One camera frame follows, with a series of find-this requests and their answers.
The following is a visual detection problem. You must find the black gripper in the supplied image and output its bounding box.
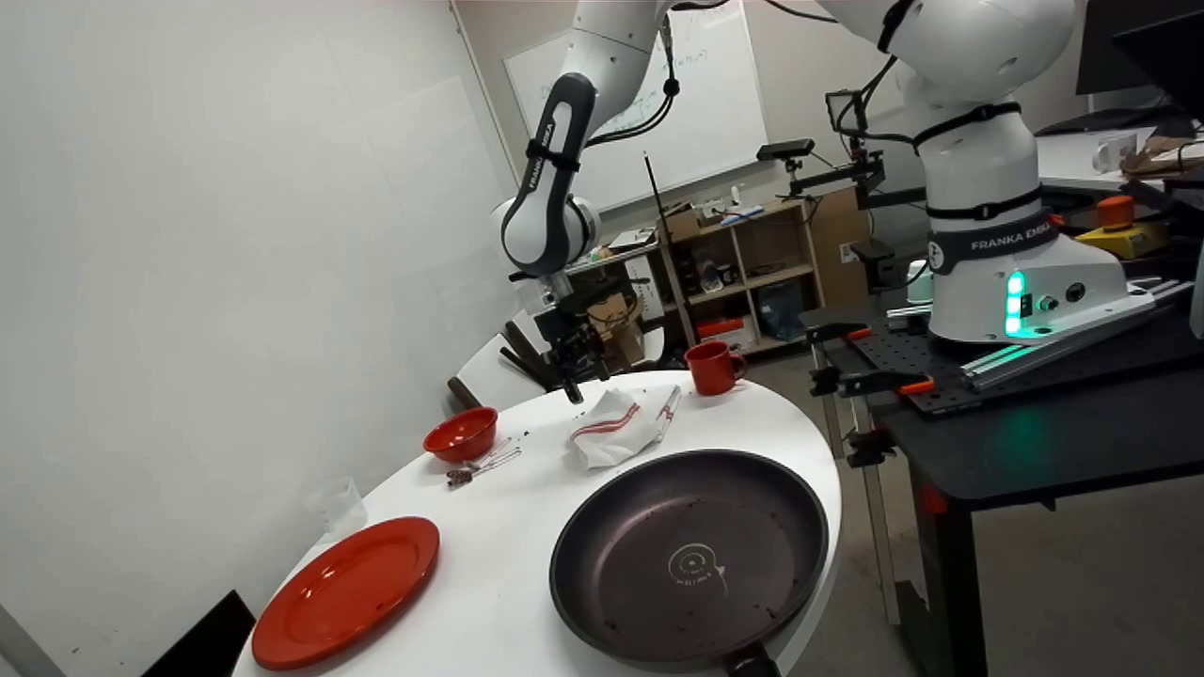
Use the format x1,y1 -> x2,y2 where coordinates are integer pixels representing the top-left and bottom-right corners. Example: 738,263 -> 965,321
534,295 -> 616,407

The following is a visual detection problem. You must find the white towel with red stripes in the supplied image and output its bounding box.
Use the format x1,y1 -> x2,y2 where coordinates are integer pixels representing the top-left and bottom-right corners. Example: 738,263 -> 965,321
565,388 -> 679,475

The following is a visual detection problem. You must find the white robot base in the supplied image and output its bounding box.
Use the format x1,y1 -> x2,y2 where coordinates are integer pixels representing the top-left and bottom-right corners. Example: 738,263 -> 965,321
924,228 -> 1129,346

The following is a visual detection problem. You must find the black frying pan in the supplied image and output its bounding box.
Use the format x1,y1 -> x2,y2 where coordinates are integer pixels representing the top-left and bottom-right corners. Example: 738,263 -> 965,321
544,448 -> 830,677

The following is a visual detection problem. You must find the wooden chair with white panels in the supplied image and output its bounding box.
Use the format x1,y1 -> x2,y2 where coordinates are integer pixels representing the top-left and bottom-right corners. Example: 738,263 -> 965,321
448,288 -> 556,413

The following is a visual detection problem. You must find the red enamel mug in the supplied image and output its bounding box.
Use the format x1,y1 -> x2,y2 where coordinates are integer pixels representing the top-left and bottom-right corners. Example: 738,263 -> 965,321
685,337 -> 744,398

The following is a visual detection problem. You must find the red bowl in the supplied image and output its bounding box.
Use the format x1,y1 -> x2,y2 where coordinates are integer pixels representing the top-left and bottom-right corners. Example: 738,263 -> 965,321
420,403 -> 499,467

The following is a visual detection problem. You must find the wooden shelf unit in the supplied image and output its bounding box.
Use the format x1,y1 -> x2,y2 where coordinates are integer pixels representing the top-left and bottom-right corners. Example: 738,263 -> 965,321
653,185 -> 871,359

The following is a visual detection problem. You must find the whiteboard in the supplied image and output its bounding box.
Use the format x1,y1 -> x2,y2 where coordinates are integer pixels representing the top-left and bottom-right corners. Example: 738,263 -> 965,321
505,2 -> 769,228

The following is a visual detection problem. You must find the red plate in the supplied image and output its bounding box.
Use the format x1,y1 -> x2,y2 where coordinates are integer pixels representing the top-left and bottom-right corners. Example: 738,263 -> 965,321
247,510 -> 443,674

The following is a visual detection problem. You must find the black desk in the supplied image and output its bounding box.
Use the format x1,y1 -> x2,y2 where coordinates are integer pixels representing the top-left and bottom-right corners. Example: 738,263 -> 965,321
800,292 -> 1204,677

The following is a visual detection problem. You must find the red emergency stop button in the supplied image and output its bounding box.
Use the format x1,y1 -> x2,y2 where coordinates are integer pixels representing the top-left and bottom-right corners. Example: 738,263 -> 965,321
1091,190 -> 1141,238

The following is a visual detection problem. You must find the black monitor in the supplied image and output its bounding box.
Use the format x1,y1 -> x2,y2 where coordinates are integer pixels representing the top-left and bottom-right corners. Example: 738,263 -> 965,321
1070,0 -> 1204,122

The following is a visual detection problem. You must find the black clamp with orange handle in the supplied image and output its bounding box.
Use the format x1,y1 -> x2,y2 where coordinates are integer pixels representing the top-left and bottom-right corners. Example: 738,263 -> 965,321
800,313 -> 909,379
838,371 -> 943,470

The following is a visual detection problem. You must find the black tripod mounted camera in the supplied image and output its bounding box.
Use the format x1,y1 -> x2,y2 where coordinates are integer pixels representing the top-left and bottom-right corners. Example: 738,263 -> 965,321
751,87 -> 924,210

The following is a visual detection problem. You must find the silver aluminium rail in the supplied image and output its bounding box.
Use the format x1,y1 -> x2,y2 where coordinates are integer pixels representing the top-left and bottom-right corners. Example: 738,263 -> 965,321
956,274 -> 1196,388

